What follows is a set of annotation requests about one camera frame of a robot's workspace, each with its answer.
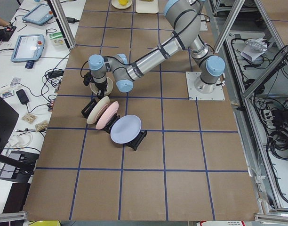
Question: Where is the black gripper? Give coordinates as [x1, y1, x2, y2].
[84, 72, 108, 97]

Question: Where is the cream white bowl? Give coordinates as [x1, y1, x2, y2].
[90, 77, 113, 96]

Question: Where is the yellow lemon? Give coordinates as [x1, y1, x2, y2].
[118, 0, 128, 6]

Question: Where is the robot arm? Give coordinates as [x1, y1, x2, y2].
[83, 0, 225, 98]

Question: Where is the cream plate in rack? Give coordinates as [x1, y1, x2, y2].
[87, 96, 110, 124]

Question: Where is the pink plate in rack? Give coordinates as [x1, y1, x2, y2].
[96, 101, 119, 129]

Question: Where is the light blue plate in rack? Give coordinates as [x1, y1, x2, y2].
[110, 115, 142, 144]

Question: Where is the green white carton box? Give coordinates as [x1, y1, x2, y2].
[49, 32, 65, 46]

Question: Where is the black dish rack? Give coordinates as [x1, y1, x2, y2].
[81, 96, 147, 150]

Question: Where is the blue teach pendant near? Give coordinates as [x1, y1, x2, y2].
[11, 34, 45, 63]

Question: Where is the blue teach pendant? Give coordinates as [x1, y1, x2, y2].
[22, 4, 53, 26]
[11, 34, 45, 63]

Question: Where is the cream round plate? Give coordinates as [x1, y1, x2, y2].
[111, 0, 132, 10]

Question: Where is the white rectangular tray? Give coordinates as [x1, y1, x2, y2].
[136, 0, 159, 14]

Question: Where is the blue teach pendant far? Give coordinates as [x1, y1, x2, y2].
[22, 4, 53, 26]

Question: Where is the aluminium frame post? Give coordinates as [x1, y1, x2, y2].
[47, 0, 76, 49]

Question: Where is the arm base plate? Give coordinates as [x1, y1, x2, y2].
[186, 72, 225, 101]

